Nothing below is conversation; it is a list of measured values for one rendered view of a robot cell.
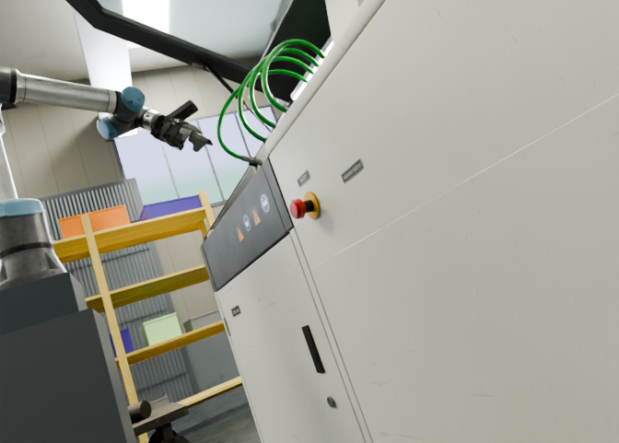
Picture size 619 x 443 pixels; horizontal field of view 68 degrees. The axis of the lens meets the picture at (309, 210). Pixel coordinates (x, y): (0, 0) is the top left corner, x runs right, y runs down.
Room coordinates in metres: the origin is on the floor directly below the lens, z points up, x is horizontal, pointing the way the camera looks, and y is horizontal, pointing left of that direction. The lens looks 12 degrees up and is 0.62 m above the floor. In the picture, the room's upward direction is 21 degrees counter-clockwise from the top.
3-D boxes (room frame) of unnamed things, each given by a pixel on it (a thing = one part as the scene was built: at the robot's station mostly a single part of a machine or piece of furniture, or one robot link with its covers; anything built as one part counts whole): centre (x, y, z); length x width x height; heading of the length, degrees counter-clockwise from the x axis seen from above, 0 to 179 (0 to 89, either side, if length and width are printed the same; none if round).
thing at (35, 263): (1.07, 0.68, 0.95); 0.15 x 0.15 x 0.10
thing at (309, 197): (0.81, 0.01, 0.80); 0.05 x 0.04 x 0.05; 30
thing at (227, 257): (1.22, 0.20, 0.87); 0.62 x 0.04 x 0.16; 30
